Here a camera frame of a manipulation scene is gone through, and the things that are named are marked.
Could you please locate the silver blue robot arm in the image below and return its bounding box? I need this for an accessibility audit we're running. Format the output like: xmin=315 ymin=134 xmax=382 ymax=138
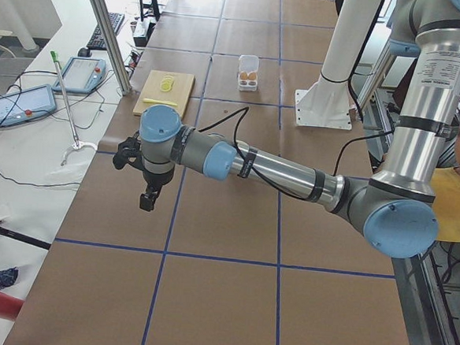
xmin=113 ymin=0 xmax=460 ymax=258

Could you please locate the far teach pendant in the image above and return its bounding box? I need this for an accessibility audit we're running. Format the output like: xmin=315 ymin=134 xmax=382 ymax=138
xmin=61 ymin=57 xmax=106 ymax=95

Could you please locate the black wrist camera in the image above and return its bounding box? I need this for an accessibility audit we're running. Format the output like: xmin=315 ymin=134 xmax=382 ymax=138
xmin=139 ymin=184 xmax=163 ymax=212

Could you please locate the black keyboard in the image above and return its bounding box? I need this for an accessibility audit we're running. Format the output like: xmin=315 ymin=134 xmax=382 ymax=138
xmin=85 ymin=10 xmax=126 ymax=53

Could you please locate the clear plastic egg box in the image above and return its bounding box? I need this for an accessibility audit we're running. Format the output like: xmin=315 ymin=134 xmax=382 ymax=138
xmin=236 ymin=54 xmax=259 ymax=92

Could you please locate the yellow plastic knife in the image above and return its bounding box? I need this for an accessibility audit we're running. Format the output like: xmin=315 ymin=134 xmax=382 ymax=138
xmin=143 ymin=98 xmax=178 ymax=107

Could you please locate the black tripod rod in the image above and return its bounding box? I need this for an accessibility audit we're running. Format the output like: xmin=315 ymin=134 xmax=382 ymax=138
xmin=0 ymin=217 xmax=54 ymax=250

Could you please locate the aluminium frame post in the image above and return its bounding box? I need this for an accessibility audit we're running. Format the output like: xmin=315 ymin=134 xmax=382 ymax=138
xmin=90 ymin=0 xmax=132 ymax=95

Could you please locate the grabber stick tool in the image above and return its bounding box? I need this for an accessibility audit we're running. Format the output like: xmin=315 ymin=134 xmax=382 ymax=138
xmin=50 ymin=50 xmax=98 ymax=166

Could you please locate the near teach pendant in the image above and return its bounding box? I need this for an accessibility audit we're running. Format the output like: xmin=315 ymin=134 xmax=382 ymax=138
xmin=0 ymin=84 xmax=57 ymax=128

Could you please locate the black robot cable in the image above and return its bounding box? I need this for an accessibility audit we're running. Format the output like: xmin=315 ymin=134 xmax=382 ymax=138
xmin=194 ymin=102 xmax=396 ymax=206

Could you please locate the black computer mouse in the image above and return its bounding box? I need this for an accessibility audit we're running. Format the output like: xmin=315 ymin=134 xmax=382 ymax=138
xmin=77 ymin=47 xmax=92 ymax=58

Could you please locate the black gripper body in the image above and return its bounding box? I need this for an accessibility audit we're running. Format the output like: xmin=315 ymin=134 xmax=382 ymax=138
xmin=113 ymin=132 xmax=143 ymax=171

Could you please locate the teach pendant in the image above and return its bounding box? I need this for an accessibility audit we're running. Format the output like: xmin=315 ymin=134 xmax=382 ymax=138
xmin=61 ymin=57 xmax=106 ymax=95
xmin=0 ymin=84 xmax=57 ymax=128

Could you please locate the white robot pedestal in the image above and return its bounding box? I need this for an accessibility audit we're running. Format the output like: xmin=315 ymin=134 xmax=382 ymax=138
xmin=295 ymin=0 xmax=385 ymax=130

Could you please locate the bamboo cutting board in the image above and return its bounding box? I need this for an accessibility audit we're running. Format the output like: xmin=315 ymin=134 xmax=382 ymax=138
xmin=132 ymin=70 xmax=195 ymax=117

